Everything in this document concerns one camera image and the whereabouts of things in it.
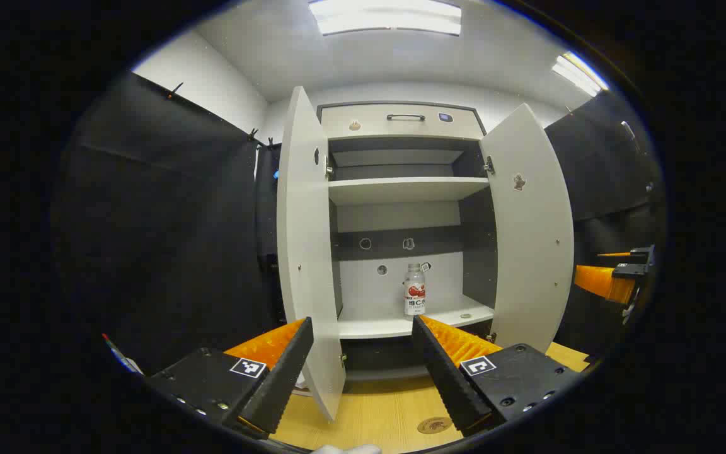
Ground black backdrop cloth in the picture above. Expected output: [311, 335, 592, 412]
[51, 69, 665, 379]

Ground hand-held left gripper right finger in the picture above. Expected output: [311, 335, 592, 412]
[411, 315, 583, 437]

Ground grey thin cabinet shelf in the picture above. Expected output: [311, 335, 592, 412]
[328, 177, 491, 206]

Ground grey cabinet door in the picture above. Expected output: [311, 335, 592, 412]
[480, 103, 575, 354]
[277, 86, 346, 422]

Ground red capped clear tube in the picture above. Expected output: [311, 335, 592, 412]
[101, 333, 144, 377]

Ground grey cabinet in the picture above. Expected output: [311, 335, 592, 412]
[317, 101, 499, 382]

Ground large ceiling light panel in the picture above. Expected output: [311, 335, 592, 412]
[308, 0, 463, 37]

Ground narrow ceiling light panel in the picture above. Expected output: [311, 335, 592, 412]
[551, 52, 609, 97]

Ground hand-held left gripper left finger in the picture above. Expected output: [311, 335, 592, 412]
[144, 317, 314, 439]

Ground grey thick cabinet shelf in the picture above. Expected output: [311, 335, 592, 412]
[337, 295, 496, 340]

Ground dark metal pole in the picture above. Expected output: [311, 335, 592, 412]
[619, 120, 656, 193]

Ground grey cabinet drawer front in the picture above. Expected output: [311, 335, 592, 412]
[320, 104, 485, 141]

